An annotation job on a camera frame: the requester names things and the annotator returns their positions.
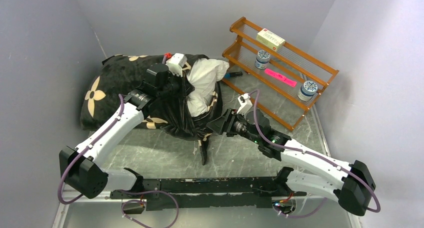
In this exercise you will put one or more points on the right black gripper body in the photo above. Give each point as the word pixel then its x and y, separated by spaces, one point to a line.
pixel 237 124

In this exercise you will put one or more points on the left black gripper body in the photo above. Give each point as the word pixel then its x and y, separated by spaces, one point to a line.
pixel 178 87

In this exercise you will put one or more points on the white pillow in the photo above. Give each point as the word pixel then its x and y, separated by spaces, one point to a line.
pixel 203 76

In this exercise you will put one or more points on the black pillowcase with beige flowers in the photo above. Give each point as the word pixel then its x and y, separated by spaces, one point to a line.
pixel 120 74

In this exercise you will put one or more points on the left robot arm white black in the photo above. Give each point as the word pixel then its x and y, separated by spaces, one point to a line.
pixel 80 170

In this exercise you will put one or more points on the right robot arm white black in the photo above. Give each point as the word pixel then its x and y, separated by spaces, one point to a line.
pixel 349 184

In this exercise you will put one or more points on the blue marker pen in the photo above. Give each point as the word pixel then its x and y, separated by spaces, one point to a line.
pixel 233 74

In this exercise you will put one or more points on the pink flat plastic item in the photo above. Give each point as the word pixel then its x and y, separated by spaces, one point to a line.
pixel 280 77

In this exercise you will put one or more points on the wooden two-tier shelf rack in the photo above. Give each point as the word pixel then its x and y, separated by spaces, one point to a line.
pixel 278 100

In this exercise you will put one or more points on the white jar blue lid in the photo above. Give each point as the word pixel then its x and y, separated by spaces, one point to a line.
pixel 307 90
pixel 262 59

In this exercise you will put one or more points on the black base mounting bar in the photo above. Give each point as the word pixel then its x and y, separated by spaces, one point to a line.
pixel 260 192

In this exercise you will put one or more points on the white cardboard box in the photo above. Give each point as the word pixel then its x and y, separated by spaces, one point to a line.
pixel 270 39

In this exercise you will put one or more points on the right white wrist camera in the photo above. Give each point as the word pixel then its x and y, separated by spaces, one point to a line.
pixel 245 104

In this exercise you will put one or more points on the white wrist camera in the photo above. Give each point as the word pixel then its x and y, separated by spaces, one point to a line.
pixel 176 63
pixel 245 104

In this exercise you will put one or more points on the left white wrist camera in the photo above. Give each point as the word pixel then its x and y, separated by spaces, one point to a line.
pixel 176 63

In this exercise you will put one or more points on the aluminium frame rail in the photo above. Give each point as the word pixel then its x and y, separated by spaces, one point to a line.
pixel 291 207

